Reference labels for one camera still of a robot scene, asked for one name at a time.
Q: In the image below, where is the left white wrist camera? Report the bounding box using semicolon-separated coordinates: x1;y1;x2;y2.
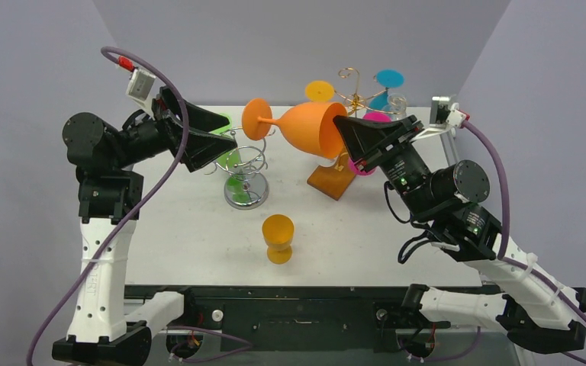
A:
126;68;156;116

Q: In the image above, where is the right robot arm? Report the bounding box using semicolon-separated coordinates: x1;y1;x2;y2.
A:
333;116;586;354

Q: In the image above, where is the green wine glass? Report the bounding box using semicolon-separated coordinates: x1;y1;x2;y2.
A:
209;113;246;206

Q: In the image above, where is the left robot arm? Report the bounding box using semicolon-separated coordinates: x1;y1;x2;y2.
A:
52;87;237;365

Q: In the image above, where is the pink wine glass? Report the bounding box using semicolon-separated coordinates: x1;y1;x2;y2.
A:
348;111;391;176

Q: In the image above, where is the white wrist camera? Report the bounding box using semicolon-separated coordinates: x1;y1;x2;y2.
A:
126;68;156;116
412;95;470;142

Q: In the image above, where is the blue wine glass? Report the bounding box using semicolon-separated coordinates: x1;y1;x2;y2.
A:
367;69;405;112

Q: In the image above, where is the silver wire glass rack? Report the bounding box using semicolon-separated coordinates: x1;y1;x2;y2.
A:
207;137;269;210

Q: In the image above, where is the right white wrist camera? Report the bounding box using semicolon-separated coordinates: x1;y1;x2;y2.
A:
412;95;470;142

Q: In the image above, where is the yellow wine glass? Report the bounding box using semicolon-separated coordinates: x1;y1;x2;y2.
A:
262;214;295;265
304;80;336;103

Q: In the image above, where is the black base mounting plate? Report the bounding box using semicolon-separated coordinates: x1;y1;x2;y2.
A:
121;285;501;354

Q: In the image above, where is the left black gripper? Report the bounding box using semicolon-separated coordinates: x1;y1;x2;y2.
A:
112;85;237;171

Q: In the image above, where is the gold wire glass rack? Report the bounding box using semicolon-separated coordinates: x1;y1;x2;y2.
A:
304;67;407;201

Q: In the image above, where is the dark orange wine glass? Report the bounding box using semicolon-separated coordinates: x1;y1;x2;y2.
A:
241;98;347;159

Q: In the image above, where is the yellow wine glass front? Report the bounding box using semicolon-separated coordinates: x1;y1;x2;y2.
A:
262;214;295;265

